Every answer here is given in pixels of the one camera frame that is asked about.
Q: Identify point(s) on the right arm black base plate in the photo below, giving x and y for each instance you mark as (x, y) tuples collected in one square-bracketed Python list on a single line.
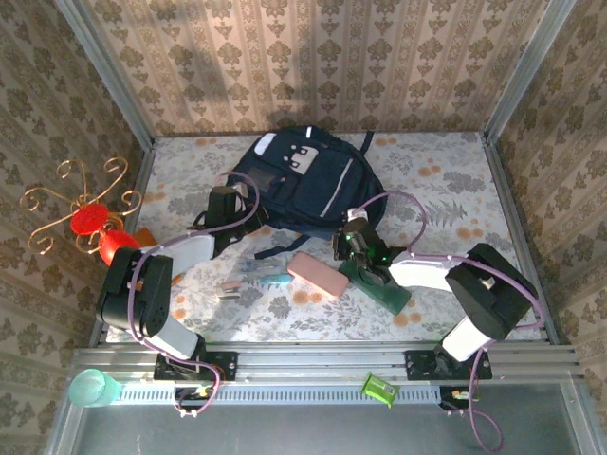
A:
[(417, 365)]

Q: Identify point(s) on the aluminium frame post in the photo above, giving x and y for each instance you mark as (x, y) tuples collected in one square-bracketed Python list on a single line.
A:
[(114, 80), (528, 66)]

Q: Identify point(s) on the teal toothbrush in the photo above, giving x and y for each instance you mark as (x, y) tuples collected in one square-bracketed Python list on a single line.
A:
[(276, 278)]

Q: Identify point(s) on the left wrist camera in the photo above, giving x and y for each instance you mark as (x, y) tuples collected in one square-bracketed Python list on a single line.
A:
[(242, 190)]

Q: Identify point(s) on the navy blue backpack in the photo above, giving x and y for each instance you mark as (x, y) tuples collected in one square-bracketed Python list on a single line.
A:
[(313, 189)]

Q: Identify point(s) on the pink pencil case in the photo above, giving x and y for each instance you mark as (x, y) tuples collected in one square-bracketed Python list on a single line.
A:
[(318, 275)]

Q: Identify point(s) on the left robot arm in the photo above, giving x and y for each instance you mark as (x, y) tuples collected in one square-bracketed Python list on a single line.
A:
[(137, 294)]

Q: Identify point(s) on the aluminium side rail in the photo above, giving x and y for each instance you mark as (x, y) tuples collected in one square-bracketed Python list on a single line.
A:
[(505, 189), (142, 170)]

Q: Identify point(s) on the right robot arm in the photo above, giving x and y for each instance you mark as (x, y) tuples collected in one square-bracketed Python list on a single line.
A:
[(488, 294)]

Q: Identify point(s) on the teal plastic cup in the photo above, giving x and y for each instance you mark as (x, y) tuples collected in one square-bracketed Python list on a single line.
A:
[(87, 388)]

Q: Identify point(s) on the green pencil sharpener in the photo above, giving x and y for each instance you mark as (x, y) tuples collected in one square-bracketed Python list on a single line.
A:
[(379, 388)]

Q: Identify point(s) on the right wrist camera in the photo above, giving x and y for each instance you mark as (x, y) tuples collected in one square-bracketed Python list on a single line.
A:
[(356, 216)]

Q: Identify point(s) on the green pencil case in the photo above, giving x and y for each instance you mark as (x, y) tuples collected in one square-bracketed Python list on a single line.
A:
[(391, 299)]

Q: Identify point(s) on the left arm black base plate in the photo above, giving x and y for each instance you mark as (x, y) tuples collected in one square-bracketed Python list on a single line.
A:
[(227, 365)]

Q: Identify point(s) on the floral print tablecloth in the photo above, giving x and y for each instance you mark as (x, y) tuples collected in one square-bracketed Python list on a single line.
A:
[(332, 327)]

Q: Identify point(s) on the grey metal sheet panel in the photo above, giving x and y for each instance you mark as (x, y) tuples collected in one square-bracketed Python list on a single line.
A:
[(284, 431)]

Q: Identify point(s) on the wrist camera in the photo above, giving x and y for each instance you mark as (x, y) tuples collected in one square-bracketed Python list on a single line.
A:
[(242, 190), (356, 216)]

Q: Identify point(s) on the aluminium front rail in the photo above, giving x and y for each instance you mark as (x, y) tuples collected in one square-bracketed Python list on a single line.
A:
[(308, 360)]

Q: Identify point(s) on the red egg-shaped vase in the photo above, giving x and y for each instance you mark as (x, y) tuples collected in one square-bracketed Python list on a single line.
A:
[(114, 244)]

